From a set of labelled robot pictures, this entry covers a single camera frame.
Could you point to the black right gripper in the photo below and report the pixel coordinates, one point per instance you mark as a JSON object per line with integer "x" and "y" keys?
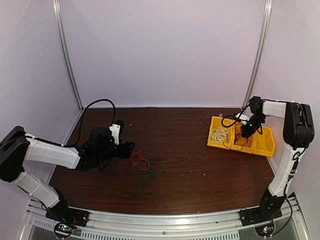
{"x": 248, "y": 132}

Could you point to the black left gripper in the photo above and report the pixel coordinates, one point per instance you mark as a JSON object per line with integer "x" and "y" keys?
{"x": 125, "y": 149}

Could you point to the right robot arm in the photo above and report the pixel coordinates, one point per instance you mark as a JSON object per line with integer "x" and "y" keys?
{"x": 298, "y": 132}

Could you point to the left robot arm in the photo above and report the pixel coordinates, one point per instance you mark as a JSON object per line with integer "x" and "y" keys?
{"x": 18, "y": 147}

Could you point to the yellow bin right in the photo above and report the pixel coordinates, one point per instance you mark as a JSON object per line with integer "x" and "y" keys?
{"x": 264, "y": 144}

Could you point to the yellow bin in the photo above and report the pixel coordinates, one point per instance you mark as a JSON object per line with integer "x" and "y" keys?
{"x": 264, "y": 144}
{"x": 239, "y": 143}
{"x": 219, "y": 136}

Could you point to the yellow bin middle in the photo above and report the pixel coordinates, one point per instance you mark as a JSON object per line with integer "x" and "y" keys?
{"x": 239, "y": 143}

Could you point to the yellow bin left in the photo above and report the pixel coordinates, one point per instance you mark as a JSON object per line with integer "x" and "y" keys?
{"x": 219, "y": 136}

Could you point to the left controller board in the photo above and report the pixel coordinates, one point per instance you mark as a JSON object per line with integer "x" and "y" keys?
{"x": 63, "y": 231}

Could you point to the controller board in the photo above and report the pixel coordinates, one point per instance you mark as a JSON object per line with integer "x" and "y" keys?
{"x": 265, "y": 230}
{"x": 63, "y": 231}

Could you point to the right controller board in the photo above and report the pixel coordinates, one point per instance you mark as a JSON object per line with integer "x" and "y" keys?
{"x": 265, "y": 230}

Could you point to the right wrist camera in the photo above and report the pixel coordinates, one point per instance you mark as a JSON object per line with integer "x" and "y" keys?
{"x": 241, "y": 118}

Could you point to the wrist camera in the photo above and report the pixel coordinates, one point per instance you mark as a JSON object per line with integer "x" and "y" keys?
{"x": 116, "y": 130}
{"x": 241, "y": 118}

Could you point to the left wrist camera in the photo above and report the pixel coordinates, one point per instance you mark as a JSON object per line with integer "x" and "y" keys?
{"x": 116, "y": 130}

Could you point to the aluminium frame post right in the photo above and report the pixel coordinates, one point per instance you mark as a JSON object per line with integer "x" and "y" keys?
{"x": 264, "y": 31}

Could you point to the aluminium frame post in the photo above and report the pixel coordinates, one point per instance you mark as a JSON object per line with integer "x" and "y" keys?
{"x": 264, "y": 31}
{"x": 65, "y": 53}

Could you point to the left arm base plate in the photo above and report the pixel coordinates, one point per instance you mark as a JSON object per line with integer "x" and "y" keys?
{"x": 67, "y": 215}

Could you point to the aluminium front rail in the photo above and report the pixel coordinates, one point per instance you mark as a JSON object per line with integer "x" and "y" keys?
{"x": 221, "y": 225}

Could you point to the aluminium frame post left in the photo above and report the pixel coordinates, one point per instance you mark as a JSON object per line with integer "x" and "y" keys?
{"x": 65, "y": 53}

